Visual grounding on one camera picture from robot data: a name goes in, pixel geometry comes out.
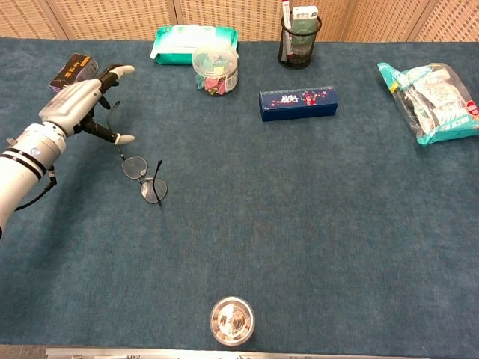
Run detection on green white small box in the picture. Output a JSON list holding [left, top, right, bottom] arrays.
[[291, 5, 320, 57]]

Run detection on aluminium table edge rail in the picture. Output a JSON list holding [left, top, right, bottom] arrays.
[[44, 347, 431, 359]]

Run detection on black mesh pen holder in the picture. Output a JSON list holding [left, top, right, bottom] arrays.
[[277, 14, 323, 70]]

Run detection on green white wet wipes pack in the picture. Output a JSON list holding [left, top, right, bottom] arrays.
[[149, 24, 240, 67]]

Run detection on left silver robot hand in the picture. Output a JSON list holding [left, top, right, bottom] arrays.
[[39, 64, 136, 145]]

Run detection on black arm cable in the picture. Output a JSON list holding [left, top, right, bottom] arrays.
[[14, 169, 59, 212]]

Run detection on long blue printed box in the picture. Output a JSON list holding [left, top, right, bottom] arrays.
[[259, 85, 340, 123]]

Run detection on teal clear snack bag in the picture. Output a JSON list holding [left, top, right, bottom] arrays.
[[376, 61, 479, 147]]

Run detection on round clear jar silver lid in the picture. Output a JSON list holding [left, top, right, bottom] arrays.
[[209, 296, 257, 347]]

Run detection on woven wicker folding screen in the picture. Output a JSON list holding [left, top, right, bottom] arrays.
[[0, 0, 479, 43]]

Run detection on thin black framed eyeglasses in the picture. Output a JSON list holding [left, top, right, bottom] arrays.
[[106, 100, 169, 209]]

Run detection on black box with gold text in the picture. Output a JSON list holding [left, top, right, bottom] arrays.
[[47, 52, 100, 94]]

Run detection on red white tube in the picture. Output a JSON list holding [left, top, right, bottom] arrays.
[[281, 0, 294, 63]]

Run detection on clear jar of colourful clips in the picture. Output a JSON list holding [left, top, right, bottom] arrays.
[[191, 46, 240, 96]]

